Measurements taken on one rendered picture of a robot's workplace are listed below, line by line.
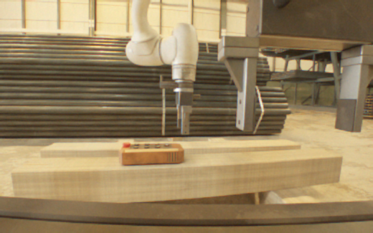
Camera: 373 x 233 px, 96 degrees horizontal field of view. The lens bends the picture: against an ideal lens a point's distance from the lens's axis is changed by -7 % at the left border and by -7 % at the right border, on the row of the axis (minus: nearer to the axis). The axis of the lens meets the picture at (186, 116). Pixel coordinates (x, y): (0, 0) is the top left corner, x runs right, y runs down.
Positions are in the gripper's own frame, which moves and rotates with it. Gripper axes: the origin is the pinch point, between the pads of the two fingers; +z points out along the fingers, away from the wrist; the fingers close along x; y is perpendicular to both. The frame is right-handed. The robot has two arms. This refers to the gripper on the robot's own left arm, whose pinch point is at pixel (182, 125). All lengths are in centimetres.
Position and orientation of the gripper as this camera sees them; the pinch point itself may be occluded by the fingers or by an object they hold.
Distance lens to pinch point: 71.4
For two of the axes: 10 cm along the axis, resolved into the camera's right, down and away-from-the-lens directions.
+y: 9.9, 0.0, 1.5
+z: -0.2, 9.9, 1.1
